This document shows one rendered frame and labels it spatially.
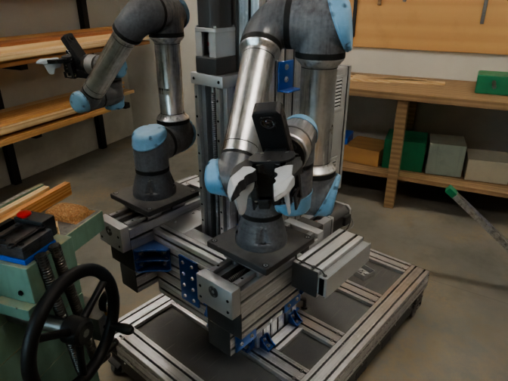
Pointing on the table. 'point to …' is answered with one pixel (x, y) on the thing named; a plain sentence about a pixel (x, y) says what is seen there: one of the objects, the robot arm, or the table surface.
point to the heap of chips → (69, 212)
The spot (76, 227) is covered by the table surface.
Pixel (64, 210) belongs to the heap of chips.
